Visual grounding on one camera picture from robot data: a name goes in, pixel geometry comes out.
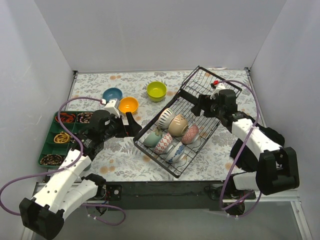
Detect black cloth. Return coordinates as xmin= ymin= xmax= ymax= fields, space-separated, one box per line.
xmin=230 ymin=124 xmax=285 ymax=172

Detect green compartment tray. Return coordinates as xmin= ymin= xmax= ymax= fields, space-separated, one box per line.
xmin=38 ymin=111 xmax=93 ymax=170

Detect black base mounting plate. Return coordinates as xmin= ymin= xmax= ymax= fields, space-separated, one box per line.
xmin=77 ymin=181 xmax=257 ymax=212

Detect blue striped white bowl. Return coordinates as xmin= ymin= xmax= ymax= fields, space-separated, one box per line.
xmin=157 ymin=108 xmax=176 ymax=129

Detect blue ceramic bowl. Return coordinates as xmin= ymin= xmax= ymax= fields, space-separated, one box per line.
xmin=102 ymin=87 xmax=123 ymax=102

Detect yellow rubber bands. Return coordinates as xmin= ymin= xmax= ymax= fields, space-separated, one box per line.
xmin=53 ymin=131 xmax=71 ymax=144

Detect orange rubber bands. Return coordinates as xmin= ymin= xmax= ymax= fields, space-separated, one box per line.
xmin=54 ymin=112 xmax=76 ymax=123

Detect lime green bowl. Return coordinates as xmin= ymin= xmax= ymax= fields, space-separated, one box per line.
xmin=147 ymin=93 xmax=166 ymax=102
xmin=146 ymin=81 xmax=167 ymax=98

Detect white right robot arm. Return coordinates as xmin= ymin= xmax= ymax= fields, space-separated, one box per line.
xmin=191 ymin=89 xmax=300 ymax=199

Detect mint green flower bowl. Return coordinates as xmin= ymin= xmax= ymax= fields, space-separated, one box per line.
xmin=143 ymin=127 xmax=163 ymax=148

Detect aluminium frame rail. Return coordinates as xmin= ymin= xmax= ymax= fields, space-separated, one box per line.
xmin=21 ymin=181 xmax=313 ymax=240

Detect dark patterned rubber bands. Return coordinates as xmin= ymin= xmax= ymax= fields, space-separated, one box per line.
xmin=76 ymin=112 xmax=93 ymax=124

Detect beige ceramic bowl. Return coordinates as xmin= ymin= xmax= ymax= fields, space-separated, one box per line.
xmin=168 ymin=113 xmax=189 ymax=137

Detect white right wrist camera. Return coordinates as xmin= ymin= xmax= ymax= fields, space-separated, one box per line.
xmin=210 ymin=80 xmax=226 ymax=100

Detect red diamond pattern bowl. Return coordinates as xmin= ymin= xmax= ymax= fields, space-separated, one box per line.
xmin=153 ymin=133 xmax=173 ymax=155

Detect black wire dish rack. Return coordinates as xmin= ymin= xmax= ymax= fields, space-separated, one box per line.
xmin=134 ymin=67 xmax=248 ymax=181

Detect orange plastic bowl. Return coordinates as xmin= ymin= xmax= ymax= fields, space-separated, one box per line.
xmin=118 ymin=96 xmax=139 ymax=114

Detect blue floral white bowl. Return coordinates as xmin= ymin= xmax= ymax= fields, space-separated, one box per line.
xmin=165 ymin=142 xmax=186 ymax=164

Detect pink patterned bowl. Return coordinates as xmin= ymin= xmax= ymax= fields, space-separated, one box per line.
xmin=181 ymin=124 xmax=199 ymax=145

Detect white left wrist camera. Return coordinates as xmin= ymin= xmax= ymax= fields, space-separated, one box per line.
xmin=100 ymin=98 xmax=121 ymax=118

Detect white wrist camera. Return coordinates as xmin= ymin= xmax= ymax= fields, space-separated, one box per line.
xmin=210 ymin=80 xmax=226 ymax=100
xmin=100 ymin=98 xmax=121 ymax=118

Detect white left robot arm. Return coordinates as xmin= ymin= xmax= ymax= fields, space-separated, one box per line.
xmin=19 ymin=110 xmax=142 ymax=240

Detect brown rubber bands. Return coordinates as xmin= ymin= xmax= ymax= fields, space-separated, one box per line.
xmin=40 ymin=154 xmax=64 ymax=166

